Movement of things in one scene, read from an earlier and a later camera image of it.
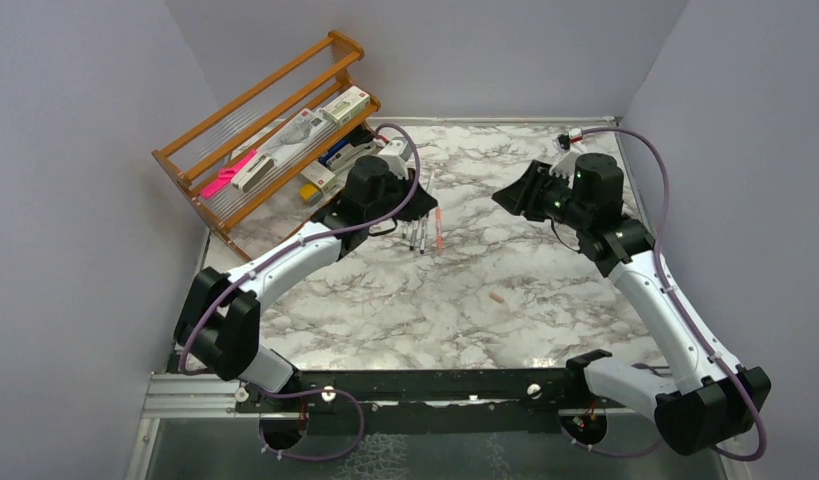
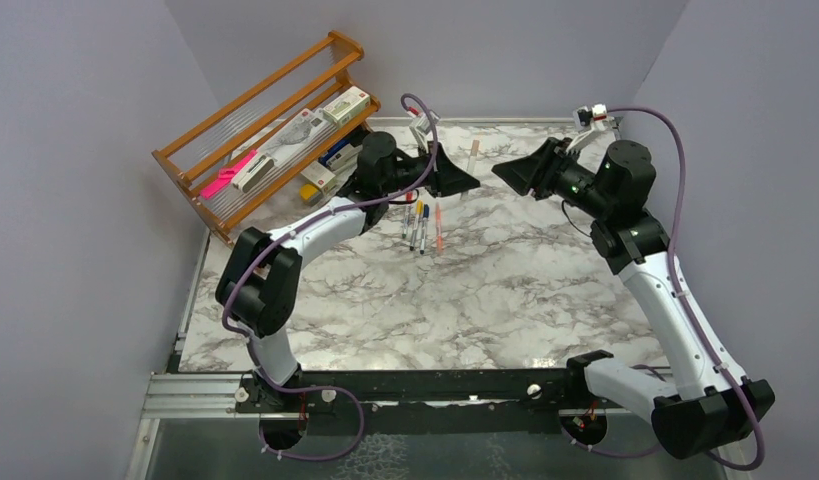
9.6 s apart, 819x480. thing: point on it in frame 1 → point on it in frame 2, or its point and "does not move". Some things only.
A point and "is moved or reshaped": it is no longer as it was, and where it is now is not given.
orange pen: (439, 234) does not move
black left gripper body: (396, 192) → (409, 170)
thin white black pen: (414, 225) does not move
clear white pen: (431, 180) is moved or reshaped
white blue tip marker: (424, 224) does not move
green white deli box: (347, 105) does not move
